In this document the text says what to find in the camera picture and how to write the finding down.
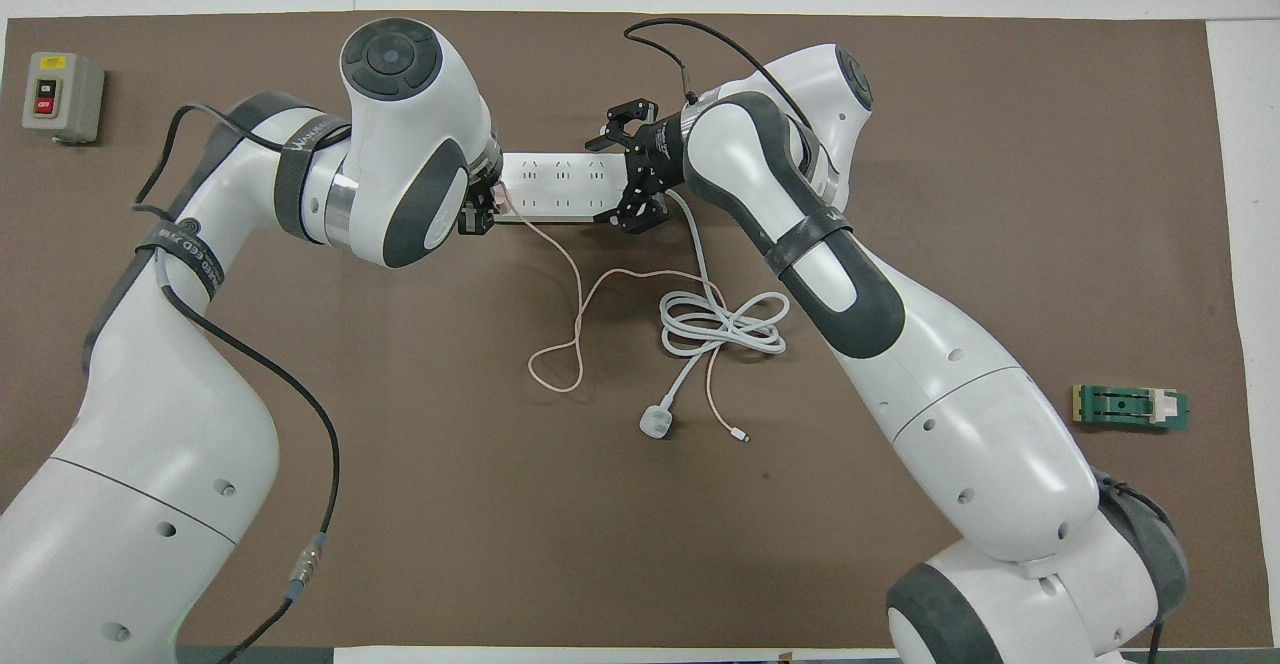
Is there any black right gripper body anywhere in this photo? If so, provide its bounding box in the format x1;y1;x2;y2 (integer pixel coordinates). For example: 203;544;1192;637
626;108;692;201

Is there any white power strip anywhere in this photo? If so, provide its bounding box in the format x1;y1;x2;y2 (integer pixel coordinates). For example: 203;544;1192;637
496;151;633;224

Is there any pink charging cable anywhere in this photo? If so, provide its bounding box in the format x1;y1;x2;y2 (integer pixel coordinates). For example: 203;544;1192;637
497;194;751;444

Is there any brown table mat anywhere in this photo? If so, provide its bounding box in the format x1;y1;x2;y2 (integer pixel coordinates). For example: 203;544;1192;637
0;11;1274;651

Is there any green circuit board module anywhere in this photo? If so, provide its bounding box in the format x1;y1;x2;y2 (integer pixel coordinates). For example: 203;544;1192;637
1071;383;1194;436

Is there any white power cord with plug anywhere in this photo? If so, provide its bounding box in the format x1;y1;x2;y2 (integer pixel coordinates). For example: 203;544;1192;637
638;189;792;441

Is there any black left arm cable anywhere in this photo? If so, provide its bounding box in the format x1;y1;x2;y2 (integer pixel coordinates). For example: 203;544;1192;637
128;102;343;664

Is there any grey push-button switch box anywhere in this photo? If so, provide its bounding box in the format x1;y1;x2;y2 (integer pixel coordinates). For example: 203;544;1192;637
21;50;107;146

